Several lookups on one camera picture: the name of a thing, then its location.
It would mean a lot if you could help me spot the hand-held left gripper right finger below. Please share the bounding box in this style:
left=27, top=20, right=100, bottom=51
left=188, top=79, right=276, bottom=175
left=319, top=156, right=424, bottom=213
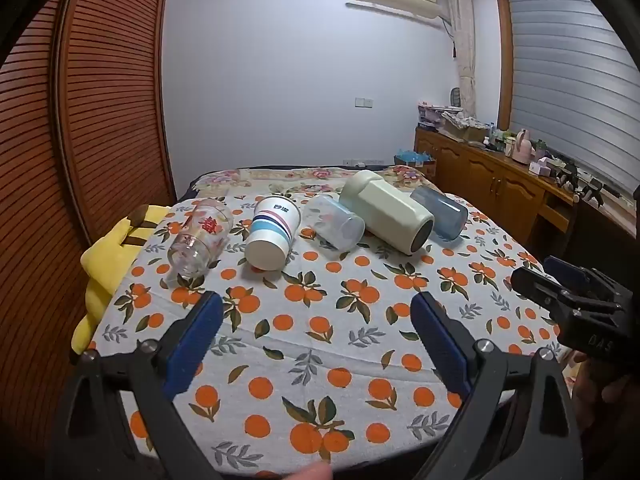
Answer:
left=410, top=290, right=586, bottom=480

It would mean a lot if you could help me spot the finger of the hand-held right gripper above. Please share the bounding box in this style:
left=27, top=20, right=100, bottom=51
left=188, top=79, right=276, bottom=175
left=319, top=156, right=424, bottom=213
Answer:
left=510, top=266, right=566, bottom=322
left=543, top=256, right=587, bottom=287

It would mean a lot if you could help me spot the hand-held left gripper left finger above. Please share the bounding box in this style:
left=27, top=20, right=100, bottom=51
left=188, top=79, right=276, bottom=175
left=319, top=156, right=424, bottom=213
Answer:
left=47, top=290, right=224, bottom=480

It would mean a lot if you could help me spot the red floral glass cup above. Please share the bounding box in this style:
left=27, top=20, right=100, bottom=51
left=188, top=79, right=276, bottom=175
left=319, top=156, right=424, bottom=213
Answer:
left=167, top=198, right=235, bottom=278

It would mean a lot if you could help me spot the blue translucent cup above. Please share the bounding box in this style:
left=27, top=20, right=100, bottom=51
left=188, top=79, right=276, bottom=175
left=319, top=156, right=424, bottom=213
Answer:
left=410, top=186, right=469, bottom=242

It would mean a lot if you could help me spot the striped paper cup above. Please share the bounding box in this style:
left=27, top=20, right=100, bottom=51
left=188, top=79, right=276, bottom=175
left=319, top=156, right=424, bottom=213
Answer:
left=245, top=195, right=303, bottom=271

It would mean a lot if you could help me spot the cream thermos cup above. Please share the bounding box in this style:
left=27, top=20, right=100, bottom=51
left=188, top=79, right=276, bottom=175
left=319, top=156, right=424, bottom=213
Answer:
left=340, top=170, right=435, bottom=256

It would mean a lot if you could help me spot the clear floral plastic cup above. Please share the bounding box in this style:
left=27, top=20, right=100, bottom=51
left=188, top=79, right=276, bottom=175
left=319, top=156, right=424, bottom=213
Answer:
left=302, top=195, right=366, bottom=251

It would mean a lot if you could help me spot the person's right hand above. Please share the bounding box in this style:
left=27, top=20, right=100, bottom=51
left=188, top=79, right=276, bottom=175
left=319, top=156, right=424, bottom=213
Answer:
left=570, top=351, right=608, bottom=432

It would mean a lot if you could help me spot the person's left hand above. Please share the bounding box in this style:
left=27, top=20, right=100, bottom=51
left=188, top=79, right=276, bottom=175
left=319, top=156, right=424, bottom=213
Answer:
left=286, top=462, right=333, bottom=480

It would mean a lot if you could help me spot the black mini tripod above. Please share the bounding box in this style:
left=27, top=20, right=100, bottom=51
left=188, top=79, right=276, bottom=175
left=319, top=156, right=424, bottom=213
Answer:
left=554, top=160, right=583, bottom=192

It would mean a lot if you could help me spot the wooden sideboard cabinet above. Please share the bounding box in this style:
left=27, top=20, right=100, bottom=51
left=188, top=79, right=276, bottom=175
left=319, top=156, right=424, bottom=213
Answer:
left=414, top=127, right=577, bottom=251

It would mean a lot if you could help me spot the orange fruit printed blanket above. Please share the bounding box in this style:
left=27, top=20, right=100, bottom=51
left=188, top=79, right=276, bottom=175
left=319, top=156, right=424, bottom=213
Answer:
left=75, top=191, right=576, bottom=480

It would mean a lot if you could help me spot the yellow plush toy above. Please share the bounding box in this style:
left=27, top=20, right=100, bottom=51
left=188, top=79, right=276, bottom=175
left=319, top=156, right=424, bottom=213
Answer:
left=71, top=204, right=171, bottom=356

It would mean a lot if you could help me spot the pink kettle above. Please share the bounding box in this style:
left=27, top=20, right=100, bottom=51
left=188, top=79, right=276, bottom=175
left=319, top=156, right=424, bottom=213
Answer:
left=512, top=130, right=534, bottom=164

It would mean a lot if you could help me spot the cardboard box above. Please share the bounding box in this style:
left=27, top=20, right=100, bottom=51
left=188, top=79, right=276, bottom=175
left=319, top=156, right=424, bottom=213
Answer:
left=439, top=111, right=494, bottom=144

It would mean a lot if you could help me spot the box of blue bottles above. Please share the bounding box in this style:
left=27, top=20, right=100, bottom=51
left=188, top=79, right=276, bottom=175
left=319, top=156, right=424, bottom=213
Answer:
left=394, top=149, right=437, bottom=177

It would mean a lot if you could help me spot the grey window blind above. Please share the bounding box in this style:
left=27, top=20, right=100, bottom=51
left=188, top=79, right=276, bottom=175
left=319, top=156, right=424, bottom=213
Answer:
left=507, top=0, right=640, bottom=203

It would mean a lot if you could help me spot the pink storage box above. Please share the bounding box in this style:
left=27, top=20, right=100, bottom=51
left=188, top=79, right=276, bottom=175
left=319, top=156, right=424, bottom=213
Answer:
left=417, top=102, right=463, bottom=130

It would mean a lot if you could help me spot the floral quilt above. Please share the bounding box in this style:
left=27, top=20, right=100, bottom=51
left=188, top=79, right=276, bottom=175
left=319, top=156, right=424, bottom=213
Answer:
left=192, top=166, right=441, bottom=202

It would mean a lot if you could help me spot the beige curtain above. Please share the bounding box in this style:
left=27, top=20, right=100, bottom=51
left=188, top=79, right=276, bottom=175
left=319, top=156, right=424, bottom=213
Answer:
left=445, top=0, right=479, bottom=122

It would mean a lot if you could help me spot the wooden louvered wardrobe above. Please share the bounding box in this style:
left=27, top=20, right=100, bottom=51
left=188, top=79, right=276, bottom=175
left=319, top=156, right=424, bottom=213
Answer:
left=0, top=0, right=177, bottom=376

